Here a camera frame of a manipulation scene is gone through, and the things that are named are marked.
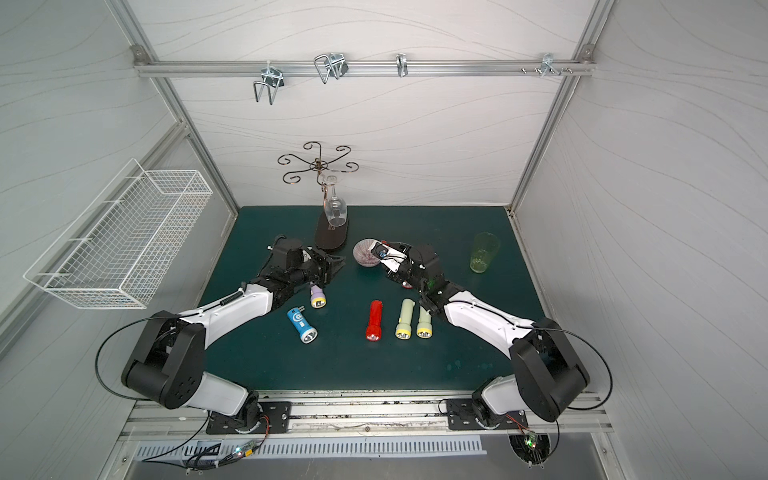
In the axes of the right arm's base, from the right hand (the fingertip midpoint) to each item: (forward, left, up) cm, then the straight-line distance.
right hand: (390, 243), depth 82 cm
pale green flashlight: (-16, -5, -18) cm, 25 cm away
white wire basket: (-13, +63, +11) cm, 65 cm away
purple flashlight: (-9, +22, -18) cm, 30 cm away
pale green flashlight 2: (-16, -11, -19) cm, 27 cm away
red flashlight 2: (-1, -5, -21) cm, 22 cm away
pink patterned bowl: (+10, +11, -20) cm, 25 cm away
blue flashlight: (-20, +23, -18) cm, 35 cm away
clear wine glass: (+14, +18, 0) cm, 23 cm away
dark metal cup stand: (+19, +25, -21) cm, 38 cm away
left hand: (-2, +12, -4) cm, 13 cm away
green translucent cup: (+10, -31, -12) cm, 34 cm away
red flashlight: (-14, +4, -20) cm, 25 cm away
